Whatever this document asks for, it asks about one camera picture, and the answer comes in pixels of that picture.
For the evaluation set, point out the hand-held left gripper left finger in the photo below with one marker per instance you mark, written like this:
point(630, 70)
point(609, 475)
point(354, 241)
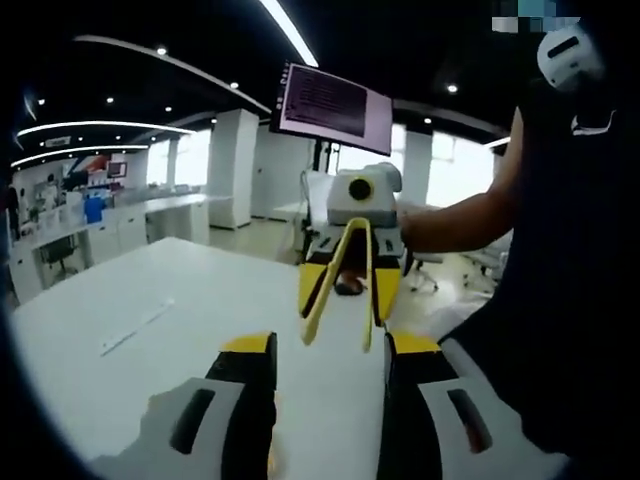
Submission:
point(220, 425)

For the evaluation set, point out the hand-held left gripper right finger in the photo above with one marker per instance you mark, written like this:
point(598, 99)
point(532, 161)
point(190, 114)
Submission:
point(410, 400)

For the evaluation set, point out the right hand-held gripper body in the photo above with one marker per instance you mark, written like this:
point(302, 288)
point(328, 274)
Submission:
point(380, 200)

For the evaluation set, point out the cream food tongs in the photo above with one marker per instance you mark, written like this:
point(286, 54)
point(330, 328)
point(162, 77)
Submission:
point(309, 331)

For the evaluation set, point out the person's right hand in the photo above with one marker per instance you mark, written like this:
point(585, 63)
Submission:
point(352, 275)

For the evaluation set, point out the white office chair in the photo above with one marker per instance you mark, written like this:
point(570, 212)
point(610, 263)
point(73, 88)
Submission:
point(425, 270)

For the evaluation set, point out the white equipment stand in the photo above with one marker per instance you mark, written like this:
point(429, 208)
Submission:
point(312, 210)

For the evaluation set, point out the hanging dark monitor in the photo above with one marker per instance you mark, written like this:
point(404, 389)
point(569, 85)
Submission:
point(332, 107)

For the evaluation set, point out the wide white pillar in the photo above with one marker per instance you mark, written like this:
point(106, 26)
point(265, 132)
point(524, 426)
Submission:
point(235, 165)

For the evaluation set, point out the long white counter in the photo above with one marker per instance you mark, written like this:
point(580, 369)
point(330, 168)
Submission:
point(150, 220)

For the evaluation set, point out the person in dark clothes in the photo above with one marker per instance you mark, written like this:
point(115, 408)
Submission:
point(575, 250)

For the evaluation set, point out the blue box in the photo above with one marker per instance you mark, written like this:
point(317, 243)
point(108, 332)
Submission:
point(94, 210)

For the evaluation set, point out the black office chair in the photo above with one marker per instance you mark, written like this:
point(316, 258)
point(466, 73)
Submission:
point(57, 255)

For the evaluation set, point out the white worn device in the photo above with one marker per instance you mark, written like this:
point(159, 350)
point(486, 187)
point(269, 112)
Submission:
point(570, 57)

